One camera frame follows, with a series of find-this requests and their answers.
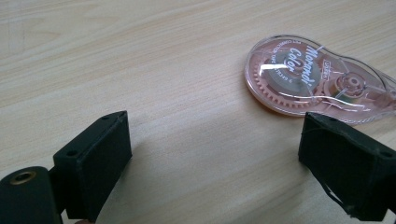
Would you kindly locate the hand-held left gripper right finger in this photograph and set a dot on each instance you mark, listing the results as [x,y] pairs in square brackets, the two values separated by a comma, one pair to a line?
[348,168]

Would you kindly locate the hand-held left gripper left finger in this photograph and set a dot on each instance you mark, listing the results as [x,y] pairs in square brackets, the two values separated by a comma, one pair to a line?
[93,168]

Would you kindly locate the pink transparent correction tape dispenser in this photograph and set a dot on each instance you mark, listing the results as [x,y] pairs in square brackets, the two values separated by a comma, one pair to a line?
[299,77]

